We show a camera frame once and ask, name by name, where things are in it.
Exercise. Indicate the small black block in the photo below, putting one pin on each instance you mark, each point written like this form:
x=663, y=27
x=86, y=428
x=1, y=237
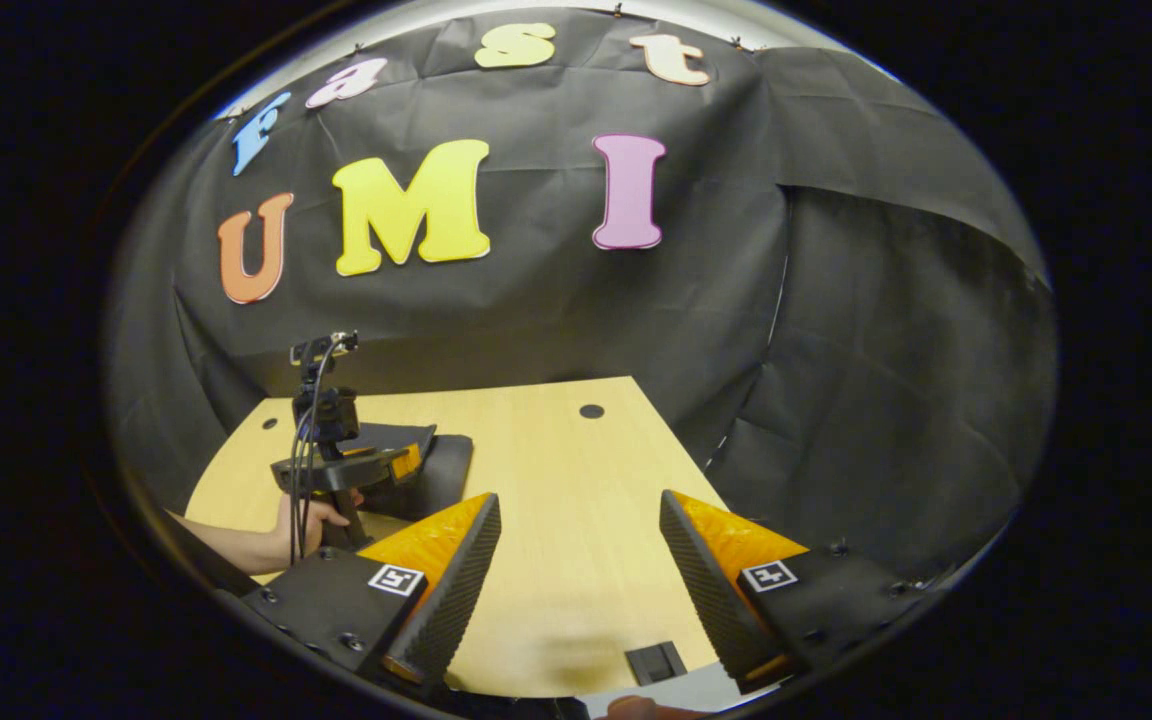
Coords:
x=656, y=663

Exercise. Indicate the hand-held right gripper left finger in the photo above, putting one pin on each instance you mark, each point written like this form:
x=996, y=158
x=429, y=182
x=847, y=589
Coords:
x=456, y=600

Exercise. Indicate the dark blue jeans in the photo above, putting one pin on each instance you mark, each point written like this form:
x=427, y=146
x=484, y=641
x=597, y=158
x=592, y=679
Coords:
x=446, y=470

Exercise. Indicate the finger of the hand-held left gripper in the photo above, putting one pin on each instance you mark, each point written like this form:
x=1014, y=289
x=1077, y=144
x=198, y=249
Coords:
x=406, y=460

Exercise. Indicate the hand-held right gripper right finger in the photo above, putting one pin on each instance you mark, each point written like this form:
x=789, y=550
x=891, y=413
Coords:
x=706, y=600

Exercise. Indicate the black backdrop cloth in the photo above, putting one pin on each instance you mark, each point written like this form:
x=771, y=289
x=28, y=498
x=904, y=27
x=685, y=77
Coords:
x=556, y=320

